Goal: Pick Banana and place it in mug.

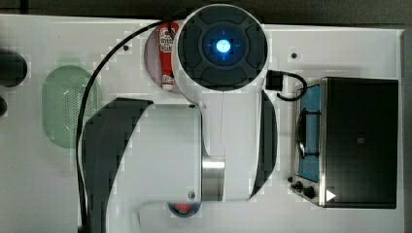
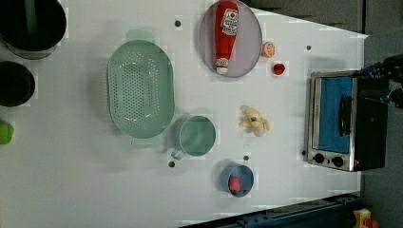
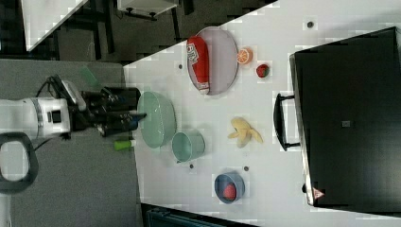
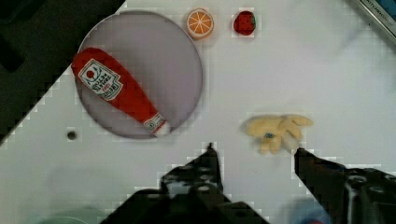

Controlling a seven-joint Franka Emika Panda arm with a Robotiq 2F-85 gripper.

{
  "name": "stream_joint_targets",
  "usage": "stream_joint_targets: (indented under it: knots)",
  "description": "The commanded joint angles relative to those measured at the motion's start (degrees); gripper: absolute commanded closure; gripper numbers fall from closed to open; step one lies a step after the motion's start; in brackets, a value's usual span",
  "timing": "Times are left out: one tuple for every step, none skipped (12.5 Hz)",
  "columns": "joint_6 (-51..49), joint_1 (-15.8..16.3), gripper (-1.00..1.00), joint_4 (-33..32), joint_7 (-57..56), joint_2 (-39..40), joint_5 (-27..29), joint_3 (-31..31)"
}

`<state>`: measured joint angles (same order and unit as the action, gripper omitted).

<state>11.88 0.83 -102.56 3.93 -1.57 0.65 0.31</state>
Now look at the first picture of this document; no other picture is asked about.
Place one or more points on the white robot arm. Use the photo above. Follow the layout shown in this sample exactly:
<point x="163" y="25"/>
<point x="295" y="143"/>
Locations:
<point x="214" y="141"/>

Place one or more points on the grey round plate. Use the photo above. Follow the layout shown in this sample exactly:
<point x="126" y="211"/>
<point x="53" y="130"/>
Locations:
<point x="152" y="61"/>

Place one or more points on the red ketchup bottle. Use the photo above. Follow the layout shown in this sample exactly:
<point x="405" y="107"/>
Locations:
<point x="166" y="33"/>

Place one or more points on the blue bowl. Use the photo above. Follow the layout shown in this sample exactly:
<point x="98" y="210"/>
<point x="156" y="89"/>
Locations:
<point x="194" y="207"/>

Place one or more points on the red toy strawberry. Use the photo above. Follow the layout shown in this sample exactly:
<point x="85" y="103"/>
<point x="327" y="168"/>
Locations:
<point x="182" y="208"/>

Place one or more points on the black toaster oven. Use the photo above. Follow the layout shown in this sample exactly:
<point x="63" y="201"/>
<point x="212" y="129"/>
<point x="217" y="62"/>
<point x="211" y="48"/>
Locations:
<point x="346" y="143"/>

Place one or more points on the black connector with cable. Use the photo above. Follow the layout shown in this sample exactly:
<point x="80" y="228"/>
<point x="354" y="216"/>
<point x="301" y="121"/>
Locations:
<point x="274" y="81"/>

